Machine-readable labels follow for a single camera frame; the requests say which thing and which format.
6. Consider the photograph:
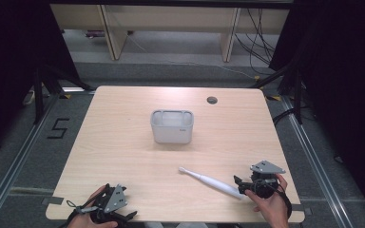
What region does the bundle of black cables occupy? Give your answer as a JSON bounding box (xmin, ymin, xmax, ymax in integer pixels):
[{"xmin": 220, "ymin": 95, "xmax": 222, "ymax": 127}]
[{"xmin": 234, "ymin": 8, "xmax": 279, "ymax": 76}]

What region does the white plastic toothbrush holder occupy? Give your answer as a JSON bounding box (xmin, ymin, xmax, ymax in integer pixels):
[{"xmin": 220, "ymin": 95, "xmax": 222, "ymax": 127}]
[{"xmin": 149, "ymin": 108, "xmax": 195, "ymax": 145}]

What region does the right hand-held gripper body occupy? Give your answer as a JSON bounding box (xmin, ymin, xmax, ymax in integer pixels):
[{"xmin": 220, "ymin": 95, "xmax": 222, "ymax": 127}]
[{"xmin": 248, "ymin": 160, "xmax": 287, "ymax": 200}]

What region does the grey tape patch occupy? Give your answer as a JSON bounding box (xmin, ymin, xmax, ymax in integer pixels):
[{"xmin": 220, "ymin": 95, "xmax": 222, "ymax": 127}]
[
  {"xmin": 292, "ymin": 203, "xmax": 314, "ymax": 217},
  {"xmin": 40, "ymin": 196, "xmax": 65, "ymax": 206}
]

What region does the aluminium floor rail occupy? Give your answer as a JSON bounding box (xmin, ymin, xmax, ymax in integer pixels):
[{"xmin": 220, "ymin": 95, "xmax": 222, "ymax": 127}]
[
  {"xmin": 279, "ymin": 94, "xmax": 354, "ymax": 228},
  {"xmin": 0, "ymin": 93, "xmax": 61, "ymax": 228}
]

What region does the black curtain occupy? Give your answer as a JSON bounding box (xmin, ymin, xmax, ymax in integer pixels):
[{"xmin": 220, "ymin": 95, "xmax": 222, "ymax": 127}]
[
  {"xmin": 0, "ymin": 0, "xmax": 82, "ymax": 161},
  {"xmin": 268, "ymin": 0, "xmax": 365, "ymax": 219}
]

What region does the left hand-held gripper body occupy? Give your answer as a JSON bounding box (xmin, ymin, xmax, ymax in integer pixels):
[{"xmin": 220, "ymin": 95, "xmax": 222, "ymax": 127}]
[{"xmin": 89, "ymin": 182, "xmax": 129, "ymax": 223}]

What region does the person's left hand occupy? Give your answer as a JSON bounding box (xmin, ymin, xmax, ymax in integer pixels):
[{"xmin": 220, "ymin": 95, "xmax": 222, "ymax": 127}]
[{"xmin": 67, "ymin": 184, "xmax": 119, "ymax": 228}]

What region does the person's right hand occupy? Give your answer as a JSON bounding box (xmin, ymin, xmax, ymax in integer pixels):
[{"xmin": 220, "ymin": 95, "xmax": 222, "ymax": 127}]
[{"xmin": 244, "ymin": 173, "xmax": 290, "ymax": 228}]

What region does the white electric toothbrush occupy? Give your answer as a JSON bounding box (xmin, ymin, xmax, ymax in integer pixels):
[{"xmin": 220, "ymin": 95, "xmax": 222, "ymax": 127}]
[{"xmin": 178, "ymin": 166, "xmax": 245, "ymax": 200}]

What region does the black metal stand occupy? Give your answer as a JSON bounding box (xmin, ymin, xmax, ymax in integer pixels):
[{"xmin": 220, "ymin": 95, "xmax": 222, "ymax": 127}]
[
  {"xmin": 32, "ymin": 63, "xmax": 93, "ymax": 125},
  {"xmin": 249, "ymin": 62, "xmax": 304, "ymax": 125}
]

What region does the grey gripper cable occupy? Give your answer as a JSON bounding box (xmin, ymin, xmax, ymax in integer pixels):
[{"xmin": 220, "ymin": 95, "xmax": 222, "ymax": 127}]
[{"xmin": 65, "ymin": 199, "xmax": 100, "ymax": 215}]

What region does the black wrist strap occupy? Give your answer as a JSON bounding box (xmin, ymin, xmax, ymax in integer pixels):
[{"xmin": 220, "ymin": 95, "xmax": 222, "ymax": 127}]
[
  {"xmin": 58, "ymin": 195, "xmax": 97, "ymax": 228},
  {"xmin": 275, "ymin": 184, "xmax": 293, "ymax": 220}
]

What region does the thin white floor cable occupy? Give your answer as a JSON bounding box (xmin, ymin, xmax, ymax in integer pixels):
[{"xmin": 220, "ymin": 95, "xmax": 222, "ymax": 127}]
[{"xmin": 126, "ymin": 33, "xmax": 259, "ymax": 81}]

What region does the thick black floor cable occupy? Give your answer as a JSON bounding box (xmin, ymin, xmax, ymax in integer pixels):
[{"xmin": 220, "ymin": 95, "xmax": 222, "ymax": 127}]
[{"xmin": 271, "ymin": 106, "xmax": 299, "ymax": 127}]

